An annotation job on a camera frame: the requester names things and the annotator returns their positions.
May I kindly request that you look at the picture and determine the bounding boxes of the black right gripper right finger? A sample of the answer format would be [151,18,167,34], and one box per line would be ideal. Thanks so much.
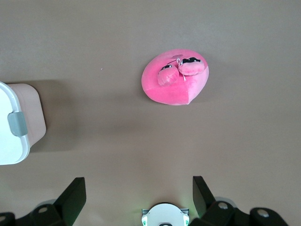
[191,176,250,226]

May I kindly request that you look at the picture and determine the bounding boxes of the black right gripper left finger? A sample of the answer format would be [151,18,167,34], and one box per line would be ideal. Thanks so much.
[31,177,87,226]

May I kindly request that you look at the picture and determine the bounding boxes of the white box lid grey latches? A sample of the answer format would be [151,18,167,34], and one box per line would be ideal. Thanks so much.
[0,81,31,166]

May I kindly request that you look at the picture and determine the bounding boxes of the pink plush toy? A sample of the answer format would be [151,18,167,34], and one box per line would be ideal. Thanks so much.
[142,48,210,106]

